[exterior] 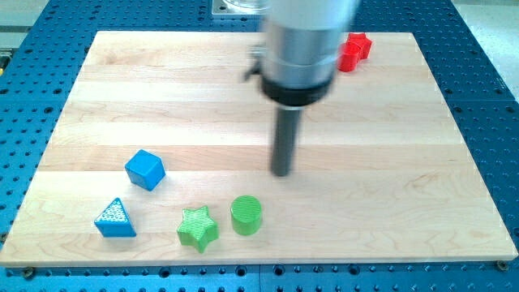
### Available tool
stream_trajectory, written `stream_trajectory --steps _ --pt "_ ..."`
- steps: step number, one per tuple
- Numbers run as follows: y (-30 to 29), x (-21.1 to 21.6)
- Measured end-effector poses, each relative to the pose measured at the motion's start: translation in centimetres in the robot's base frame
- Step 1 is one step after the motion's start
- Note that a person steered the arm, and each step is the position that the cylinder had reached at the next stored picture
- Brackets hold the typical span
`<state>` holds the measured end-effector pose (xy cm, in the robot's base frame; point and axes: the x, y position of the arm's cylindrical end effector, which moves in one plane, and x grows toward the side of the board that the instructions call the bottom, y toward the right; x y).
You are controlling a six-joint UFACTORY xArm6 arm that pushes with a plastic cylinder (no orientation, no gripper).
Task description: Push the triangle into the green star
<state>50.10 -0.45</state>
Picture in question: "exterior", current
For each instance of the green cylinder block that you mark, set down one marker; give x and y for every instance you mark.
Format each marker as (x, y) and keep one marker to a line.
(246, 215)

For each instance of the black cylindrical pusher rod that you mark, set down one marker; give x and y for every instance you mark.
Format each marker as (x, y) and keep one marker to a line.
(285, 137)

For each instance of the blue cube block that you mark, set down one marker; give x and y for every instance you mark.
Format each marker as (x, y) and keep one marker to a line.
(145, 170)

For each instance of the red star block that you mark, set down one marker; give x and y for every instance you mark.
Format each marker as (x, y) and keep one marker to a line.
(356, 48)

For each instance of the wooden board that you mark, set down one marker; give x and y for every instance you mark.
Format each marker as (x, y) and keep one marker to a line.
(381, 173)

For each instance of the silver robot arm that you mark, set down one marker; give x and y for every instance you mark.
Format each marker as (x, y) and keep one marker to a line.
(296, 64)

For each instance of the green star block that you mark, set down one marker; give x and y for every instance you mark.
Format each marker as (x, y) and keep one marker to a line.
(197, 228)

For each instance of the blue triangle block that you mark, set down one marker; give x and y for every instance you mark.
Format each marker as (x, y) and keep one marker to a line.
(114, 221)

